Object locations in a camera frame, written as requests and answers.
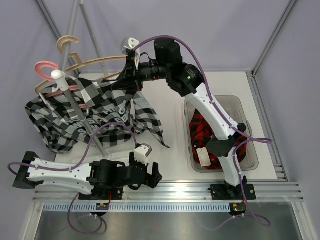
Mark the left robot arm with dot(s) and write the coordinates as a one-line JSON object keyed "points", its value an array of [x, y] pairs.
{"points": [[97, 180]]}

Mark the grey black plaid shirt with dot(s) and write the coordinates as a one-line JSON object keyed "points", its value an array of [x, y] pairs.
{"points": [[61, 128]]}

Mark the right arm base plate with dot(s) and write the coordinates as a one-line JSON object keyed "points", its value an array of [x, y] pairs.
{"points": [[223, 191]]}

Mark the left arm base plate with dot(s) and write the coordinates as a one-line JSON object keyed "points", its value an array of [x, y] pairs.
{"points": [[103, 198]]}

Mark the aluminium front rail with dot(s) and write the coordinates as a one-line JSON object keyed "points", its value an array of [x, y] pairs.
{"points": [[274, 191]]}

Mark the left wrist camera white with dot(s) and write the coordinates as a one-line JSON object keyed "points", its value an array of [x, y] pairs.
{"points": [[142, 152]]}

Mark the clear plastic bin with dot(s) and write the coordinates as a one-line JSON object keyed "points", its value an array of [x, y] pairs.
{"points": [[246, 154]]}

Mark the red black plaid shirt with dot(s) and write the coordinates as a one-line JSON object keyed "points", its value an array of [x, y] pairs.
{"points": [[200, 134]]}

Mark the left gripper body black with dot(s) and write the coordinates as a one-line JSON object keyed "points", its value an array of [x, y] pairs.
{"points": [[148, 179]]}

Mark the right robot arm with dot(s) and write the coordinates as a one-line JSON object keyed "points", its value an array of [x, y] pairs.
{"points": [[189, 82]]}

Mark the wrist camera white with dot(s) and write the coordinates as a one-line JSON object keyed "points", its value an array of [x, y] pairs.
{"points": [[142, 152], [128, 44]]}

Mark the slotted cable duct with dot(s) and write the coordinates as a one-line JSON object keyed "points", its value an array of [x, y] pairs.
{"points": [[148, 207]]}

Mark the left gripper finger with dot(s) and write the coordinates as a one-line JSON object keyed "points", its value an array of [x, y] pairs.
{"points": [[132, 160], [156, 177]]}

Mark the grey clothes rack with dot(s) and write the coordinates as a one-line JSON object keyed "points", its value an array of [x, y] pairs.
{"points": [[59, 76]]}

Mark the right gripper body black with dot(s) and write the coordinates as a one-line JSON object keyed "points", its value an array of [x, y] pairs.
{"points": [[149, 72]]}

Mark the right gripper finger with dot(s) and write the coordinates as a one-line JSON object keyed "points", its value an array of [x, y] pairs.
{"points": [[130, 67], [125, 83]]}

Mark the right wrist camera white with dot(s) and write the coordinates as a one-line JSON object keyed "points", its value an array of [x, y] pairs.
{"points": [[128, 44]]}

